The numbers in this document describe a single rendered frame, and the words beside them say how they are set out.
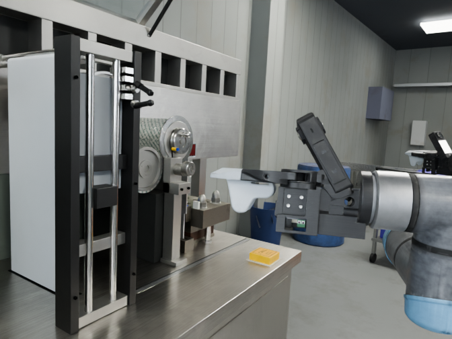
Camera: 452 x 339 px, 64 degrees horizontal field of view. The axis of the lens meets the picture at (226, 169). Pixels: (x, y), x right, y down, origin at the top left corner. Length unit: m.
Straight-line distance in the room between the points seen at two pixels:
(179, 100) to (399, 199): 1.23
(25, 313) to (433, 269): 0.74
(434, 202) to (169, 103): 1.21
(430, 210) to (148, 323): 0.56
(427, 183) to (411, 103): 9.02
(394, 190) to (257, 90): 3.57
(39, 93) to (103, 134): 0.22
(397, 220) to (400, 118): 9.06
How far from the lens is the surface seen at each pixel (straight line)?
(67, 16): 1.27
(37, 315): 0.87
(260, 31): 4.11
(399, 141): 9.52
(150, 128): 1.06
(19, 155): 1.00
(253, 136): 3.99
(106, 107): 0.77
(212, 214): 1.20
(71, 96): 0.68
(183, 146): 1.06
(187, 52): 1.64
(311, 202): 0.46
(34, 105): 0.94
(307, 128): 0.49
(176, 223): 1.05
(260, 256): 1.11
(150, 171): 1.00
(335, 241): 4.36
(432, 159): 1.55
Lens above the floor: 1.30
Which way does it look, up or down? 7 degrees down
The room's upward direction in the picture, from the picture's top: 3 degrees clockwise
